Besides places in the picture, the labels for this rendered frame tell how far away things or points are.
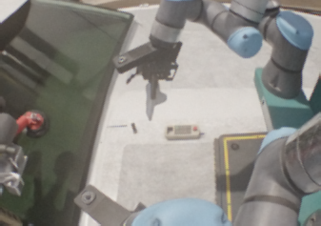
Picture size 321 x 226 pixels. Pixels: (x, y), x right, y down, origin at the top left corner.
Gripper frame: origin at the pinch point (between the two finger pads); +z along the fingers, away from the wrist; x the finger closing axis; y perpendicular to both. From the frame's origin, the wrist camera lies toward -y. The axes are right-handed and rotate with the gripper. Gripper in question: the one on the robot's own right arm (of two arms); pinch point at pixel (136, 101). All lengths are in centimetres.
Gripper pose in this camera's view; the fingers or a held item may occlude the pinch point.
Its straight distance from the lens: 69.1
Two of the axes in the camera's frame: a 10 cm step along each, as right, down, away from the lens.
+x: -4.7, -6.5, 5.9
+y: 8.3, -1.0, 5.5
